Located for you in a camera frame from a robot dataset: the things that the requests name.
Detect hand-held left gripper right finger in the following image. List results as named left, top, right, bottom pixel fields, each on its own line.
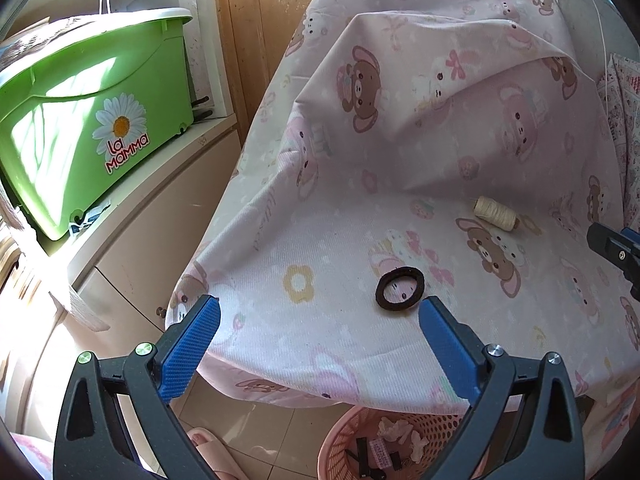
left=419, top=296, right=586, bottom=480

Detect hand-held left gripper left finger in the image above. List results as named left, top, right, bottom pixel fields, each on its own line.
left=54, top=295, right=222, bottom=480

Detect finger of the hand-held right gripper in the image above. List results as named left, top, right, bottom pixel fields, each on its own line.
left=587, top=222, right=640, bottom=302

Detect black hair tie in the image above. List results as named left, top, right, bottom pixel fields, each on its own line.
left=375, top=267, right=426, bottom=311

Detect white tissue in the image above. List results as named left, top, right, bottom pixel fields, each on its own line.
left=376, top=416, right=432, bottom=467

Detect black orange packet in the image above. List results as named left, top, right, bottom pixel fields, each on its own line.
left=356, top=436, right=397, bottom=480

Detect pink plastic waste basket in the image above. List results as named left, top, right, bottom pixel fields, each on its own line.
left=317, top=404, right=501, bottom=480

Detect pink slipper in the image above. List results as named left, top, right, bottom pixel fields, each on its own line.
left=186, top=427, right=243, bottom=480

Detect white cabinet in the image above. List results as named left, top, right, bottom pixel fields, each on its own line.
left=0, top=110, right=247, bottom=441

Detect white cloth strip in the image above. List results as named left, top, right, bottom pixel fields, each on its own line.
left=49, top=285, right=112, bottom=334

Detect beige thread spool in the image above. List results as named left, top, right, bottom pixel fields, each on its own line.
left=473, top=196, right=521, bottom=234

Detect floral print cloth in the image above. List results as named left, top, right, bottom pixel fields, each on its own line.
left=595, top=52, right=640, bottom=223

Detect pink bear print cloth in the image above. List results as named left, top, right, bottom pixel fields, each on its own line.
left=165, top=0, right=640, bottom=413

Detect grey appliance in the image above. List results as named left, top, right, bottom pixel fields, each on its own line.
left=549, top=0, right=637, bottom=83

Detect green plastic storage box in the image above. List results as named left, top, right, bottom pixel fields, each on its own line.
left=0, top=7, right=196, bottom=241

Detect wooden door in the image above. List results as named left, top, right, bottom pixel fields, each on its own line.
left=212, top=0, right=347, bottom=147

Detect white cable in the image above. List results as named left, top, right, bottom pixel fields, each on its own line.
left=582, top=0, right=615, bottom=106

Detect black handles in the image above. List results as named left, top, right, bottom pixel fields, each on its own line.
left=192, top=94, right=217, bottom=124

